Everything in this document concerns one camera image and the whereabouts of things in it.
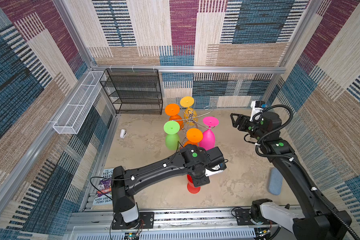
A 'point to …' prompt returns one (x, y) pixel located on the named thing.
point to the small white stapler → (123, 133)
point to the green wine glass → (171, 128)
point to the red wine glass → (191, 187)
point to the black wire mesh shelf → (133, 91)
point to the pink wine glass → (208, 141)
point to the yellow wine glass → (190, 114)
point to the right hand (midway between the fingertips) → (236, 117)
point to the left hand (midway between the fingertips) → (201, 175)
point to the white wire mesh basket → (69, 121)
